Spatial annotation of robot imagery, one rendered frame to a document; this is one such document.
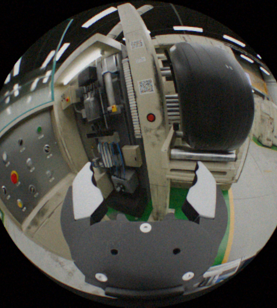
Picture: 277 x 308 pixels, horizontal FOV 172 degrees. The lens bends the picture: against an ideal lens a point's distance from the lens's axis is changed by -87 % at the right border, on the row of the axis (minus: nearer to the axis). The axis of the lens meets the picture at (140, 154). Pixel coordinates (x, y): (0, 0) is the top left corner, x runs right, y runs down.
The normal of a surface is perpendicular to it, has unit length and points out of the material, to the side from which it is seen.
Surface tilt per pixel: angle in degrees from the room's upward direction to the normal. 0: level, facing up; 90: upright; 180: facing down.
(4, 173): 90
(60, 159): 90
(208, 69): 80
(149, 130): 90
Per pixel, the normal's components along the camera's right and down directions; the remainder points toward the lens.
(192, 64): -0.64, 0.26
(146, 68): -0.38, 0.47
